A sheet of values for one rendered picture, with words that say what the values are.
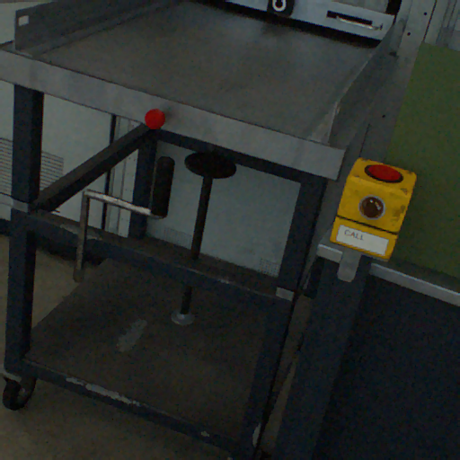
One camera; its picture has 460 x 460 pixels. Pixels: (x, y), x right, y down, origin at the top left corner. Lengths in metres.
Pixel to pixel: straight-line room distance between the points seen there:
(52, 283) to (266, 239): 0.64
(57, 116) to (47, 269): 0.46
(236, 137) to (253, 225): 0.85
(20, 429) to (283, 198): 0.87
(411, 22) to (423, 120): 0.80
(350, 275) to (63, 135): 1.31
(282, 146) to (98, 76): 0.33
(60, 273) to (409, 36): 1.19
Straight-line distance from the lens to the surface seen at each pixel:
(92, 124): 2.08
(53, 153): 2.18
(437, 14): 1.78
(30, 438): 1.74
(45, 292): 2.16
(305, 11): 1.85
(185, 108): 1.20
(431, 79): 0.99
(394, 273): 1.05
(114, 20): 1.60
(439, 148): 1.01
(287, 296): 1.31
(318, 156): 1.16
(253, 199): 1.98
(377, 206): 0.91
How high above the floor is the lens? 1.25
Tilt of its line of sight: 28 degrees down
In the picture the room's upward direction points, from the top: 12 degrees clockwise
